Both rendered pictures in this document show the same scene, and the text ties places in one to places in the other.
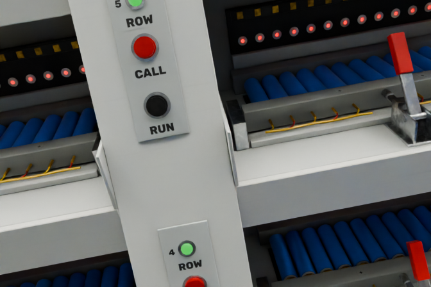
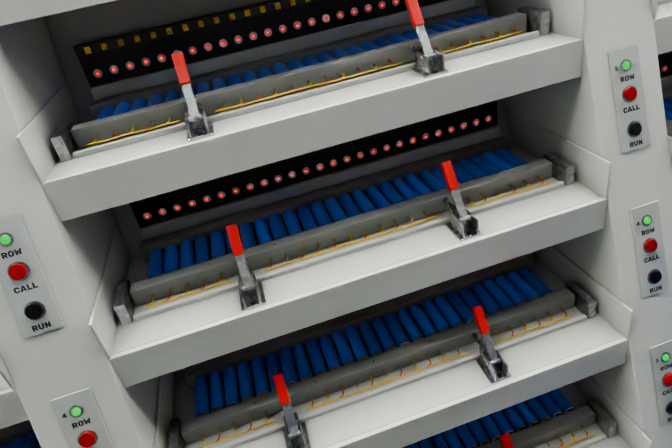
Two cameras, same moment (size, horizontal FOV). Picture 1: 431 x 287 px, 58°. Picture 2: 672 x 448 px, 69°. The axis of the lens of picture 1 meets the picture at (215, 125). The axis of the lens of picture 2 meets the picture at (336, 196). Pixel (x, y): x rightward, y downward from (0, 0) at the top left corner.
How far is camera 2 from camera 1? 0.54 m
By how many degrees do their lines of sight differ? 7
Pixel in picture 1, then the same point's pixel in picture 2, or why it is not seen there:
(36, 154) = (515, 176)
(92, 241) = (586, 223)
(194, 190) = (650, 182)
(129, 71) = (620, 109)
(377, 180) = not seen: outside the picture
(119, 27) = (616, 83)
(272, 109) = not seen: hidden behind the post
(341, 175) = not seen: outside the picture
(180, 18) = (647, 74)
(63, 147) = (532, 170)
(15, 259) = (540, 240)
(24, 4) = (556, 72)
